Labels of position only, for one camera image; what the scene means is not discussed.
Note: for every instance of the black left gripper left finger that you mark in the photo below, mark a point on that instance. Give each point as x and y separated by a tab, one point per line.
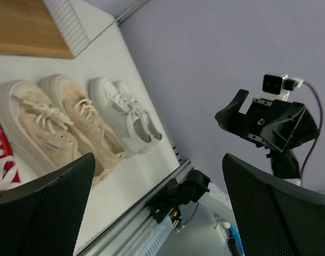
43	216

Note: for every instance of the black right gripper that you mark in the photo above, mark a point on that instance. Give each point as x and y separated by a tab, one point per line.
276	125

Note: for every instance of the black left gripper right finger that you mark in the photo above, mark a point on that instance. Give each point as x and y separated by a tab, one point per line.
273	216

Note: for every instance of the red canvas sneaker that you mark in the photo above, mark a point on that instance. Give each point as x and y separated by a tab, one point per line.
9	174

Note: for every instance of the beige platform sneaker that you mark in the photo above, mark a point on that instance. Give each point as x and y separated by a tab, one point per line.
37	130
92	133

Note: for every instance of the white grey sneaker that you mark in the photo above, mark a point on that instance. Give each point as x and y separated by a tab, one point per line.
121	110

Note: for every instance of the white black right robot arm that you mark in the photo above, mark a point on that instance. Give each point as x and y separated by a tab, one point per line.
284	165

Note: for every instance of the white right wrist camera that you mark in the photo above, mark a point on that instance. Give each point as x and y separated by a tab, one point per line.
278	87

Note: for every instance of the aluminium mounting rail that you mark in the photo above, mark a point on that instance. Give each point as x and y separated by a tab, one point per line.
122	235

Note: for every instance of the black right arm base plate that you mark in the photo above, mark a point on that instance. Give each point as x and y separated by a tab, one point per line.
193	186

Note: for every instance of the white slotted cable duct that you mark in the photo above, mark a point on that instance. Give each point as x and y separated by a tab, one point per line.
157	237

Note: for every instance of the wooden wire shoe shelf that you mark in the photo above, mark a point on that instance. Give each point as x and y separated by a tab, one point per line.
50	29

